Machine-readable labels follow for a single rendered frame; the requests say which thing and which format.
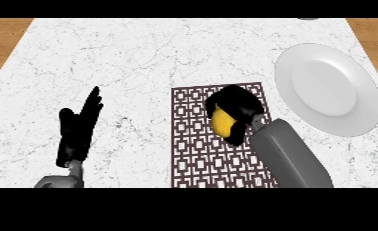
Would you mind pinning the yellow lemon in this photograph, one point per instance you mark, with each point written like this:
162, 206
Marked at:
222, 123

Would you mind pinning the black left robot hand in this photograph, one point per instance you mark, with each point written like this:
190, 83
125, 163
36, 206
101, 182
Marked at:
75, 131

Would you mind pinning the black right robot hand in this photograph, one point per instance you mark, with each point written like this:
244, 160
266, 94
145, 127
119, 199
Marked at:
237, 103

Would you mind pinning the brown patterned placemat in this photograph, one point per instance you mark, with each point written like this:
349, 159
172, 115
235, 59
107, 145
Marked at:
216, 161

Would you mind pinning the white plate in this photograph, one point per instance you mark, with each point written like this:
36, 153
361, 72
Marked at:
327, 90

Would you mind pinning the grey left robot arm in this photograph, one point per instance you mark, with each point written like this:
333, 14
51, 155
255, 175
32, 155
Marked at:
63, 177

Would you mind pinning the grey round object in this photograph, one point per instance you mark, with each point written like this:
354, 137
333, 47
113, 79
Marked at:
309, 18

